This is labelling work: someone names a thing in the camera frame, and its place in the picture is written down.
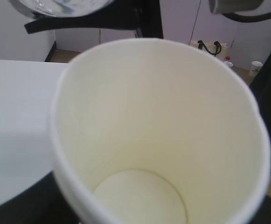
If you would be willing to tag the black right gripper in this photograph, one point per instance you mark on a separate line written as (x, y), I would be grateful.
(141, 16)

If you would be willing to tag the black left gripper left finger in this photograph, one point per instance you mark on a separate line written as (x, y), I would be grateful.
(42, 203)

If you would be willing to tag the clear green-label water bottle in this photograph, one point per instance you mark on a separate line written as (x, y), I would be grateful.
(36, 9)

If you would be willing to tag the white paper cup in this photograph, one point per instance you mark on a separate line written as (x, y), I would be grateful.
(151, 131)

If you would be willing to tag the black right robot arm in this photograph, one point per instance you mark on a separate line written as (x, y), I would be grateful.
(233, 10)

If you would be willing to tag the red-capped bottle on floor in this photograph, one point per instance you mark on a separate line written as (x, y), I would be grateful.
(228, 62)

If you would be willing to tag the white cup on floor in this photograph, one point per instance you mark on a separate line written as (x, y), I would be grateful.
(255, 68)

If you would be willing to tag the beige bag with black handles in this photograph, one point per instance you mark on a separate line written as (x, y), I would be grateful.
(216, 49)

